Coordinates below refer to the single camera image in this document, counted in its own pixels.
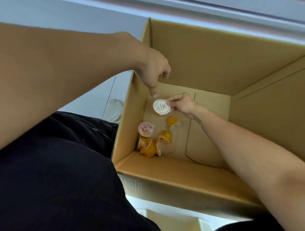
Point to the person's right hand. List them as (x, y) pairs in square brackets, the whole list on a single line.
[(184, 103)]

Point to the person's left hand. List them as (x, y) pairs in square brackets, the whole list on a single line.
[(152, 69)]

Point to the yellow jelly cup white lid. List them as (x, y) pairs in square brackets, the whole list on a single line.
[(160, 107)]

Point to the brown cardboard box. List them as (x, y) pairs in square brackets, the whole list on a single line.
[(202, 59)]

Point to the pile of yellow jelly cups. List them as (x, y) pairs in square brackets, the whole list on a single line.
[(149, 148)]

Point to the person's right forearm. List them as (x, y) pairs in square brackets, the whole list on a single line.
[(257, 161)]

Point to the person's left forearm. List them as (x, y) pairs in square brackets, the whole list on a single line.
[(47, 78)]

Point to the person's white shoe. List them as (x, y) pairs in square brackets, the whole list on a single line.
[(115, 109)]

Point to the person's black trousers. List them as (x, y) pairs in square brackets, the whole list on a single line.
[(59, 178)]

